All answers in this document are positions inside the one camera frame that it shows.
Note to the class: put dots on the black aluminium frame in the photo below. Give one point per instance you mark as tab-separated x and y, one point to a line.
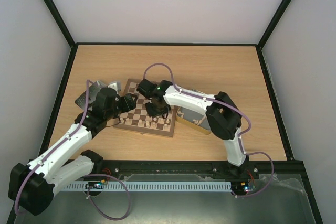
286	167

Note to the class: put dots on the silver tin with dark pieces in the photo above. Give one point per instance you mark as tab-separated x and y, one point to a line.
94	88

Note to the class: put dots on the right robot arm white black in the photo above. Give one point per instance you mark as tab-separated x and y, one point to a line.
223	116

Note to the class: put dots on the wooden chess board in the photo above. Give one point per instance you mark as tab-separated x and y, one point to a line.
140	113

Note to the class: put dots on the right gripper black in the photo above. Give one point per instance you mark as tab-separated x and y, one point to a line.
156	107

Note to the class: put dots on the light blue cable duct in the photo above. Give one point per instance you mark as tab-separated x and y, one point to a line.
152	186

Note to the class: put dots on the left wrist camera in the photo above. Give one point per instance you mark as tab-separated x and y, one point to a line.
116	85

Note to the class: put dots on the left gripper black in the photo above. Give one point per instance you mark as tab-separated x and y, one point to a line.
128	104

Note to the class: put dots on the light chess pawn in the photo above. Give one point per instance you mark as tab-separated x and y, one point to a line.
128	121

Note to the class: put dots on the gold tin with light pieces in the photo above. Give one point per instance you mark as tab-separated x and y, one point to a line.
193	115

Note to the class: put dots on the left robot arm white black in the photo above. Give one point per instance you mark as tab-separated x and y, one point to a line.
33	186

